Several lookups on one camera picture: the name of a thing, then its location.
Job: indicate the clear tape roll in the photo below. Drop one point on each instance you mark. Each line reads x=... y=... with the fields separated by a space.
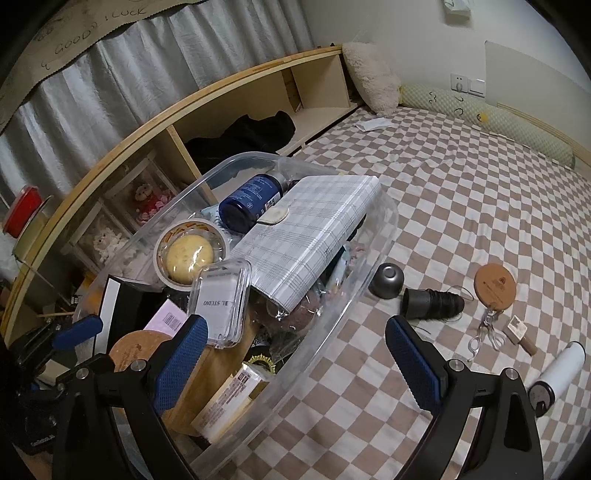
x=219 y=240

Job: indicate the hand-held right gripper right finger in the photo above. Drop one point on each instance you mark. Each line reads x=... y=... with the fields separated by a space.
x=413 y=364

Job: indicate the long green bolster pillow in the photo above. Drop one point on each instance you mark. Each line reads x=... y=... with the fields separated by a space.
x=508 y=124

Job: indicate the white wall socket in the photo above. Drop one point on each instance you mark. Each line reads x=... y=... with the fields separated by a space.
x=459 y=84

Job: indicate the brown powder puff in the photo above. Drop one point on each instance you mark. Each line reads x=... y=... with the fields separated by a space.
x=300 y=316

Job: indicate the clear plastic storage box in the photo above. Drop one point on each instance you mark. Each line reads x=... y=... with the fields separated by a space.
x=323 y=332

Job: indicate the fluffy white pillow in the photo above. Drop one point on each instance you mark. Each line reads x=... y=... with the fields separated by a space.
x=369 y=76

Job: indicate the red round tin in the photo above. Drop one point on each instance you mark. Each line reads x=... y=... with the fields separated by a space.
x=23 y=210

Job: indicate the panda cork coaster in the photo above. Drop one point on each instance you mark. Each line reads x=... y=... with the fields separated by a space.
x=134 y=350

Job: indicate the brown cork coaster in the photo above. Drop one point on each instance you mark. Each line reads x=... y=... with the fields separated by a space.
x=495 y=284

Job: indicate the beige printed valance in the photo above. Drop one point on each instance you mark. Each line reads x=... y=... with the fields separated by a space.
x=69 y=41

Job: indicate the wooden shelf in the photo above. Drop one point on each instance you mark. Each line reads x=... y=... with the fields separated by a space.
x=318 y=83

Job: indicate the white paper bag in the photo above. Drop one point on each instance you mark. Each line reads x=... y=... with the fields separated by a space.
x=455 y=7

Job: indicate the grey curtain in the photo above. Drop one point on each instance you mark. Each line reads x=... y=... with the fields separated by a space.
x=138 y=78

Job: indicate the white cylinder bottle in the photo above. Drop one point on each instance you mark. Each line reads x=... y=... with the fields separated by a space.
x=561 y=369

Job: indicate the pink barcode card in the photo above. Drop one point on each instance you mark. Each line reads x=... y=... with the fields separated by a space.
x=166 y=318

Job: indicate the cream wrapped packet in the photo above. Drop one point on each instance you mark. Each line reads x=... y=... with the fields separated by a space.
x=226 y=406

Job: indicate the plaid notebook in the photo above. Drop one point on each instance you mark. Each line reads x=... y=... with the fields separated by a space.
x=300 y=230

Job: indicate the navy blue bottle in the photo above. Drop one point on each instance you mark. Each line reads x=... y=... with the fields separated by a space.
x=249 y=205

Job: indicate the checkered bedsheet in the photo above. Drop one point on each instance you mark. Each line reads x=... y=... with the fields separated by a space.
x=461 y=207

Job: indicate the wooden board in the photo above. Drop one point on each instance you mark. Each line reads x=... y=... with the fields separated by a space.
x=207 y=383

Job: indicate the black box white edge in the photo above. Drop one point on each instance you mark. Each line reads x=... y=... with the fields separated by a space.
x=120 y=304

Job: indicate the black ribbed cylinder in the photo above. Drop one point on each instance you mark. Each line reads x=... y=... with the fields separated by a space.
x=429 y=302

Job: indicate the grey headboard panel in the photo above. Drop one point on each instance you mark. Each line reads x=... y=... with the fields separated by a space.
x=531 y=78

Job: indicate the white paper packet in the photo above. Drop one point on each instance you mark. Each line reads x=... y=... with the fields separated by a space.
x=376 y=123

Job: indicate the yellow sponge ball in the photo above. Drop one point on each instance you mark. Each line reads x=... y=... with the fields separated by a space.
x=189 y=256

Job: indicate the wooden headboard slat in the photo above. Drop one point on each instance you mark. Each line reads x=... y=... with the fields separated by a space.
x=554 y=128

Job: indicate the pink bear bouquet box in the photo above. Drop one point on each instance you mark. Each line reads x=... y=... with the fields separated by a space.
x=147 y=198

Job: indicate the white wall switch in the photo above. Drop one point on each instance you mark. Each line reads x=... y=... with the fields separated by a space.
x=477 y=87

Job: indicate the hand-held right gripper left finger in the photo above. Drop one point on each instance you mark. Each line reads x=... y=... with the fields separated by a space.
x=182 y=364

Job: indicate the dark metal dome bell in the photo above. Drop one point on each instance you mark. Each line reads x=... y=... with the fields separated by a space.
x=385 y=279

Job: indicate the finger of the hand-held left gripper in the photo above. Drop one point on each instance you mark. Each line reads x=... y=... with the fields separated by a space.
x=78 y=330

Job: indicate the white bear bouquet box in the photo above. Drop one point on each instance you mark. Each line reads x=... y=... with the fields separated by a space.
x=108 y=240

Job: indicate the black cloth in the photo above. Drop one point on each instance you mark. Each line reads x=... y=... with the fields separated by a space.
x=249 y=134

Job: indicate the clear plastic case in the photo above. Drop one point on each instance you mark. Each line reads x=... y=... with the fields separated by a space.
x=221 y=304

